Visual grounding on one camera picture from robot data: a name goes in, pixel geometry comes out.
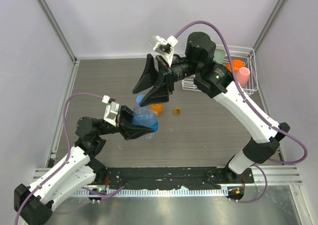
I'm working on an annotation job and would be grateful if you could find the pink cup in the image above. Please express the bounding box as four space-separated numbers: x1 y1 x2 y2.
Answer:
234 67 250 87

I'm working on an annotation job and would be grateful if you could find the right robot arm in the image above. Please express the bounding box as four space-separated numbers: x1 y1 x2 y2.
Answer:
133 32 290 183

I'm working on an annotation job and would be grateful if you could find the clear blue water bottle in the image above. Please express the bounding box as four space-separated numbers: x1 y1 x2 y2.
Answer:
133 105 159 140

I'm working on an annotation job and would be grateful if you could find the orange juice bottle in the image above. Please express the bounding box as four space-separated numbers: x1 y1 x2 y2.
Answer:
151 103 163 117

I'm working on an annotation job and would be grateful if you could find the blue bottle cap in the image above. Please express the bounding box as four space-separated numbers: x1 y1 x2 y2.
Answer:
136 94 144 107

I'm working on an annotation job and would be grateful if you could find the white wire dish rack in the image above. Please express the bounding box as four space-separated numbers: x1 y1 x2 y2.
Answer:
181 44 259 95

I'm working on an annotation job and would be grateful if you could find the orange bowl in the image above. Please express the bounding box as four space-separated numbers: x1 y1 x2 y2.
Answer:
226 59 245 73

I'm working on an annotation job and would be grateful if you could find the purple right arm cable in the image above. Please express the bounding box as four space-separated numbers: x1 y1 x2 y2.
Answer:
173 20 309 204

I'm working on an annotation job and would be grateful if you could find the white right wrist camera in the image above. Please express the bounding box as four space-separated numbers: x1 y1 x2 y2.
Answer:
150 35 178 67

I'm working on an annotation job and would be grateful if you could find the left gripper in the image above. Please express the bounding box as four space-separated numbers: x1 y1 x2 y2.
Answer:
98 105 154 140

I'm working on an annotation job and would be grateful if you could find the white slotted cable duct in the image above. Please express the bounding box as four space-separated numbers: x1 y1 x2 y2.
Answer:
66 186 228 198

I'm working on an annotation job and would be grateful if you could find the mint green divided tray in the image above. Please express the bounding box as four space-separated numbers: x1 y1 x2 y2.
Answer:
214 49 226 65

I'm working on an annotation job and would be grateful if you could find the orange bottle cap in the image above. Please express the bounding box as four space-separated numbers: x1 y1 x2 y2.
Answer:
173 107 181 115

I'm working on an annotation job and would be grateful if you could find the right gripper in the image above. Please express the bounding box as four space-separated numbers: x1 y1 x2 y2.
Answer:
132 54 201 108

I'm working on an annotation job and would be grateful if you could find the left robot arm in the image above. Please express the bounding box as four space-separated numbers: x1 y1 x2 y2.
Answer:
14 102 154 225

